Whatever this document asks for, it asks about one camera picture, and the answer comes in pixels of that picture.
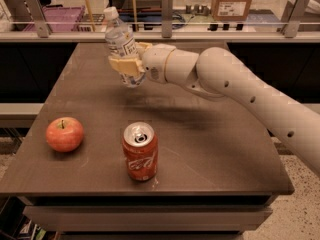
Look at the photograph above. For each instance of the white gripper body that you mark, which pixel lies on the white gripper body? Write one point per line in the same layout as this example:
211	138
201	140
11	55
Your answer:
156	63

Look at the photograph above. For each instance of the red apple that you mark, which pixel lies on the red apple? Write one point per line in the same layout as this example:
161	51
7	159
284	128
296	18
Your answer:
64	134

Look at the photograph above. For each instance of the drawer under table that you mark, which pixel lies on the drawer under table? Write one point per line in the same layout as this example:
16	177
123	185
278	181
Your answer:
147	219

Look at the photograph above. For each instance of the purple plastic crate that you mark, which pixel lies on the purple plastic crate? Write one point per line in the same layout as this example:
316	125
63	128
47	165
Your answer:
63	19

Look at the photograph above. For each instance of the middle metal railing bracket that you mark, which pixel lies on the middle metal railing bracket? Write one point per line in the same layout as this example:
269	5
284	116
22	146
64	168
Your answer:
166	18

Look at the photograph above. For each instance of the cardboard box with label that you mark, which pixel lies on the cardboard box with label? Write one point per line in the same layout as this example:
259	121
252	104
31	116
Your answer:
230	10

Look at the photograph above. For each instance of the yellow broom handle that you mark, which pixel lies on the yellow broom handle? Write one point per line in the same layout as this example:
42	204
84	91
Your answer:
87	2

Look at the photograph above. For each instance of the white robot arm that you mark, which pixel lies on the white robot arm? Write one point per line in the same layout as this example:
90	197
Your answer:
217	72

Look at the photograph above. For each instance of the clear plastic water bottle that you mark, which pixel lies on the clear plastic water bottle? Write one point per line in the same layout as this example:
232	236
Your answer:
121	43

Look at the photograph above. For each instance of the metal railing bracket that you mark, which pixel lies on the metal railing bracket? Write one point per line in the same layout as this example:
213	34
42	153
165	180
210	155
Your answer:
42	28
300	16
166	18

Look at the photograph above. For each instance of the red soda can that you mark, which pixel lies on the red soda can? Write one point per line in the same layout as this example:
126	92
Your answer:
140	148

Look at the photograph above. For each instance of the left metal railing bracket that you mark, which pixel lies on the left metal railing bracket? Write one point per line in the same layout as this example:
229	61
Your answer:
42	28

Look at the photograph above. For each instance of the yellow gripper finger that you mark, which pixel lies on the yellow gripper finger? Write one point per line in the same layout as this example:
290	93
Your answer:
142	47
129	66

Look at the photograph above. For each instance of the right metal railing bracket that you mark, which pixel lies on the right metal railing bracket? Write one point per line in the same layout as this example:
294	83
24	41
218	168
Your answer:
300	16

